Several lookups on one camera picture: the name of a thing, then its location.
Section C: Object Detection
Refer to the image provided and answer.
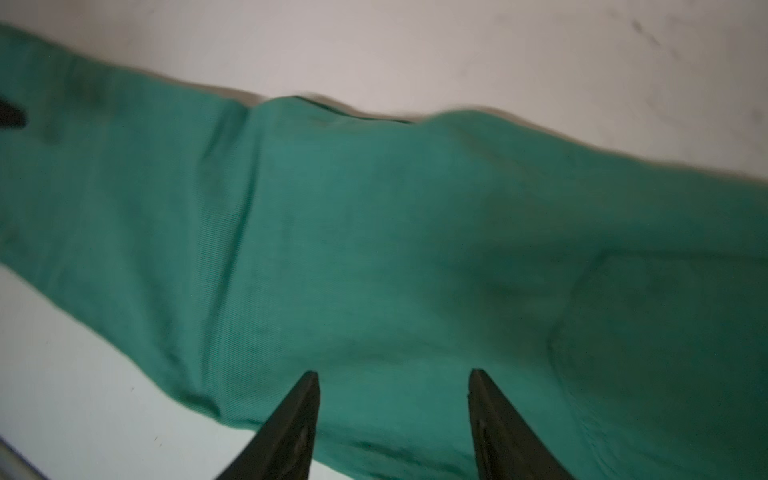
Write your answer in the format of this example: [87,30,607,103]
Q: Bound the green trousers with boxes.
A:
[1,26,767,479]

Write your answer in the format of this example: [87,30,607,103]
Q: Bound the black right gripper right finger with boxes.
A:
[468,369,573,480]

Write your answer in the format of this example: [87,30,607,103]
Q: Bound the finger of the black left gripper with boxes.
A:
[0,98,27,129]

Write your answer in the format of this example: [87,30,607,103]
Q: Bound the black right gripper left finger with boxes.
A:
[218,371,321,480]

